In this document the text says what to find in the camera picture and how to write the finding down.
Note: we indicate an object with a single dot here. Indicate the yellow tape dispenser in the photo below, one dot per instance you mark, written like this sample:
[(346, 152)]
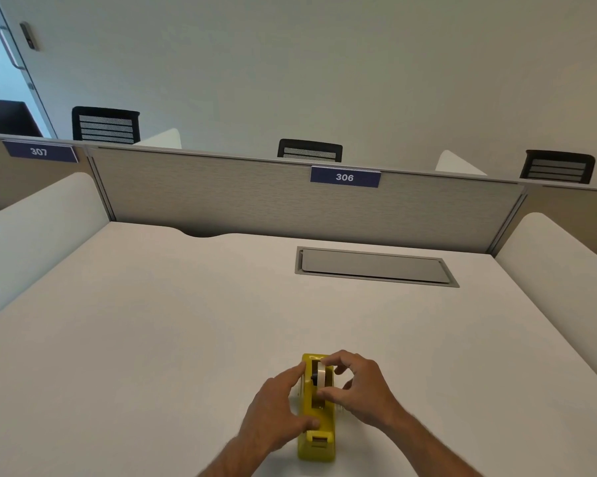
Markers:
[(317, 449)]

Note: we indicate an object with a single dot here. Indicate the black mesh office chair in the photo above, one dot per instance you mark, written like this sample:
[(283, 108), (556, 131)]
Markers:
[(105, 125), (558, 166), (310, 150)]

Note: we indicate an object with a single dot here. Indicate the person's right thumb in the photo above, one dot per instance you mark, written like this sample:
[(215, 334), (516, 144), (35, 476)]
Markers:
[(332, 393)]

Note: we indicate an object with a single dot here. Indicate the person's left thumb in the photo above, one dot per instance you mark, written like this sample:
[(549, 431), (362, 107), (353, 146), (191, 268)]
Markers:
[(309, 424)]

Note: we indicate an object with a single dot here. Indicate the person's left forearm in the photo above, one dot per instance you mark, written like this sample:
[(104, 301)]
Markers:
[(233, 459)]

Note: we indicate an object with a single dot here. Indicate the white tape roll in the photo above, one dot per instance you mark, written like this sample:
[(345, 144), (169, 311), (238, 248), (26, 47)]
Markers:
[(320, 366)]

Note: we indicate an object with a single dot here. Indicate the person's left hand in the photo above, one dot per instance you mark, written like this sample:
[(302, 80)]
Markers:
[(271, 412)]

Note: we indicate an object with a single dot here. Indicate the white side divider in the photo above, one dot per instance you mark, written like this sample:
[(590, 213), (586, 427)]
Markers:
[(455, 165), (161, 139), (35, 233), (562, 293)]

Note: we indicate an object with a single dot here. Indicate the person's right hand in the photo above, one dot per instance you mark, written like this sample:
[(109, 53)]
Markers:
[(370, 392)]

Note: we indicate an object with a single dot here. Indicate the glass door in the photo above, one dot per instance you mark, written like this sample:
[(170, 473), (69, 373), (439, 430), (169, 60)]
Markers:
[(0, 79)]

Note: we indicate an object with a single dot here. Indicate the blue number label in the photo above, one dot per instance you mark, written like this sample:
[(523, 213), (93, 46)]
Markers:
[(39, 152), (345, 177)]

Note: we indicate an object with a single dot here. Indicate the grey wall access reader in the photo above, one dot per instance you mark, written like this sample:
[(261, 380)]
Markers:
[(29, 36)]

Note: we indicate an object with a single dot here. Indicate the wide grey desk partition panel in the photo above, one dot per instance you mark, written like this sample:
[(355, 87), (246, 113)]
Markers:
[(278, 203)]

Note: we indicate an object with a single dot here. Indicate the dark furniture behind door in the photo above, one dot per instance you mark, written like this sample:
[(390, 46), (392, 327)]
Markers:
[(7, 119)]

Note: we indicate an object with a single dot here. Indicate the person's right forearm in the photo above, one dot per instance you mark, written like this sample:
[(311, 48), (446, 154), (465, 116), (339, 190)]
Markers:
[(425, 449)]

